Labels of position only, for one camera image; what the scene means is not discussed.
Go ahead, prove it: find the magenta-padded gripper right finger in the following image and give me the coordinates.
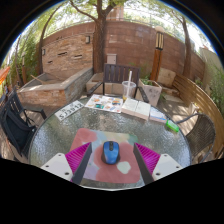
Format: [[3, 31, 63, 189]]
[[133, 142, 184, 186]]

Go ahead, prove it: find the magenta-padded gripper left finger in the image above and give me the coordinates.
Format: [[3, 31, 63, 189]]
[[39, 142, 94, 186]]

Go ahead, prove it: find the blue computer mouse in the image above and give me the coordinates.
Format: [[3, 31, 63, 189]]
[[100, 140, 121, 166]]

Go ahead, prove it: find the floral pink mouse pad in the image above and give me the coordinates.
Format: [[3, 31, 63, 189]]
[[68, 128, 143, 184]]

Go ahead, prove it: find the green rectangular box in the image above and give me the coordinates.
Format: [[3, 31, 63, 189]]
[[165, 119, 181, 133]]

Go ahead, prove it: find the brown wicker chair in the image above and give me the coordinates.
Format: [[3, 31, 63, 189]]
[[176, 113, 217, 164]]

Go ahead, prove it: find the closed pale blue book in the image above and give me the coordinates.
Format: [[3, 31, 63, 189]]
[[148, 106, 168, 124]]

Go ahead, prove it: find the white license plate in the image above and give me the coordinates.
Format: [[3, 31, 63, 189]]
[[54, 99, 85, 122]]

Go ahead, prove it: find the black folding chair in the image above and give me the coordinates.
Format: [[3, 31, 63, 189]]
[[0, 88, 48, 158]]

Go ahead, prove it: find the raised stone garden bed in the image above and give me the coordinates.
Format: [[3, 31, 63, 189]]
[[16, 66, 94, 108]]

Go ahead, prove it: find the curved wooden slat bench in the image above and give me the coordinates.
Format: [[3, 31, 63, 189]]
[[173, 73, 224, 158]]

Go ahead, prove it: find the colourful picture sheet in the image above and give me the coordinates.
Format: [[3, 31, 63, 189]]
[[84, 94, 124, 114]]

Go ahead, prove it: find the clear plastic cup with straw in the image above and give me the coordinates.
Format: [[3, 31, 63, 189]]
[[121, 70, 138, 103]]

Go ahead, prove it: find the beige stone block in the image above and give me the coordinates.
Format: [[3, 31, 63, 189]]
[[156, 67, 177, 88]]

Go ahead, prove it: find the dark wooden slatted chair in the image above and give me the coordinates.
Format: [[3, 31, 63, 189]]
[[87, 63, 150, 104]]

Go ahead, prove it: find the slim tree trunk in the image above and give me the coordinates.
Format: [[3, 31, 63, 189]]
[[173, 9, 194, 79]]

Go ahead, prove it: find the grey utility box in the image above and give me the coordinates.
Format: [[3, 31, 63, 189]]
[[105, 53, 118, 65]]

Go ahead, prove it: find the large forked tree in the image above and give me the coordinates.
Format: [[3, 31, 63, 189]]
[[68, 0, 128, 74]]

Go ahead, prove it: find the wooden garden lamp post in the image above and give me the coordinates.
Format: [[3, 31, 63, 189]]
[[149, 25, 166, 82]]

